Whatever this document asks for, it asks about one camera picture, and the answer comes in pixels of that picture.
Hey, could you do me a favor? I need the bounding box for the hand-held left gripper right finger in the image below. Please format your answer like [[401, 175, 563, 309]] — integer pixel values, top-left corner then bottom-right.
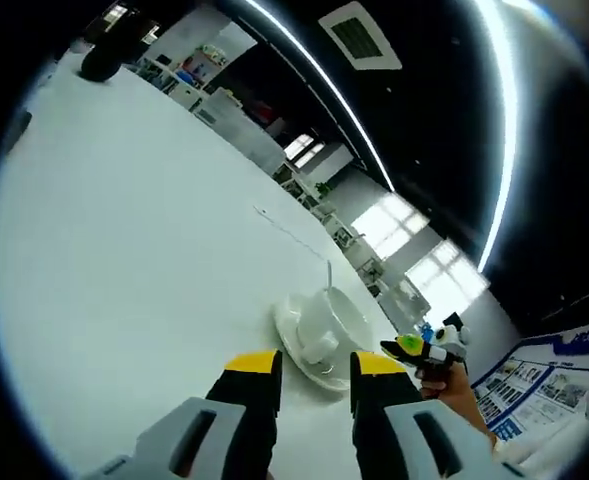
[[349, 351, 525, 480]]

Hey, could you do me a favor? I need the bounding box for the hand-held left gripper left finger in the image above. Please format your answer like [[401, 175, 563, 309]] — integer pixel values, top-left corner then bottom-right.
[[93, 349, 284, 480]]

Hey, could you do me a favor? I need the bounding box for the white saucer coffee tray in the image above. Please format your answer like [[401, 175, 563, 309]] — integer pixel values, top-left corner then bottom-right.
[[272, 284, 376, 392]]

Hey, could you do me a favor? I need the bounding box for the white coffee cup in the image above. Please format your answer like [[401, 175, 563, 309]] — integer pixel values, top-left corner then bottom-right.
[[292, 286, 341, 366]]

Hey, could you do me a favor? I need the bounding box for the white tabletop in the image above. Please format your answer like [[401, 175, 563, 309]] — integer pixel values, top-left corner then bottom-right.
[[0, 47, 428, 480]]

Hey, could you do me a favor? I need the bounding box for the person's right hand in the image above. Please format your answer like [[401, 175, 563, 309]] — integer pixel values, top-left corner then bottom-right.
[[417, 361, 476, 404]]

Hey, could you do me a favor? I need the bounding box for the long ceiling light strip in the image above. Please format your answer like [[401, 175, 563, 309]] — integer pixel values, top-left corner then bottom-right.
[[245, 0, 396, 192], [475, 0, 519, 275]]

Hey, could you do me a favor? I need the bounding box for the ceiling air conditioner vent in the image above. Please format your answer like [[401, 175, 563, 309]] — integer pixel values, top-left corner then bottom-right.
[[317, 0, 404, 72]]

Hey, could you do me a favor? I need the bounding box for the colourful display shelf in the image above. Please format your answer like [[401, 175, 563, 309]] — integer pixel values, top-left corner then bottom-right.
[[180, 43, 231, 85]]

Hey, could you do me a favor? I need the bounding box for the black round speaker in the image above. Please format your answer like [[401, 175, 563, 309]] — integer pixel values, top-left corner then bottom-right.
[[79, 36, 126, 83]]

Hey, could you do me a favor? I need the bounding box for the wall poster board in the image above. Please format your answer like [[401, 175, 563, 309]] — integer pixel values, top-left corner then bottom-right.
[[467, 323, 589, 442]]

